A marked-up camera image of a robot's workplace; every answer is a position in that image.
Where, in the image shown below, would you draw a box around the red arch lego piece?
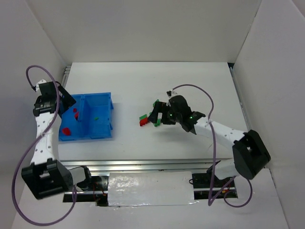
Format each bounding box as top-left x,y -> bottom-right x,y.
62,127 -> 71,136

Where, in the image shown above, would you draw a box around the blue bin left compartment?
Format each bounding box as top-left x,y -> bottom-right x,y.
59,94 -> 83,142

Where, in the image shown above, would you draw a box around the green sloped lego brick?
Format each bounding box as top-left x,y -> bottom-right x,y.
139,114 -> 147,120

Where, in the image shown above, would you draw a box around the aluminium table rail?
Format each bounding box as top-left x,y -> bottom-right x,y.
61,158 -> 224,172

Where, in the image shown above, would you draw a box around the red studded lego brick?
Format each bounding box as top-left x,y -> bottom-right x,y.
139,117 -> 149,126

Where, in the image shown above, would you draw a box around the red curved lego brick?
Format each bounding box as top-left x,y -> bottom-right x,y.
74,112 -> 79,120

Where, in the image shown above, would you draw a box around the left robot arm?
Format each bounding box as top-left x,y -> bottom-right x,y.
21,80 -> 92,199

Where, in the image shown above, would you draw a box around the blue bin compartment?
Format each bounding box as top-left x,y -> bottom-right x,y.
81,92 -> 113,139
59,94 -> 83,142

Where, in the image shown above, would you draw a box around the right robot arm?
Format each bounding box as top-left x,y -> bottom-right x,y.
148,95 -> 271,180

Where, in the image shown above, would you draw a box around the blue bin right compartment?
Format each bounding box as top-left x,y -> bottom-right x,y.
81,92 -> 113,139

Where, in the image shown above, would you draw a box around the silver foil tape sheet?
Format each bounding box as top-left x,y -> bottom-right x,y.
108,171 -> 195,207

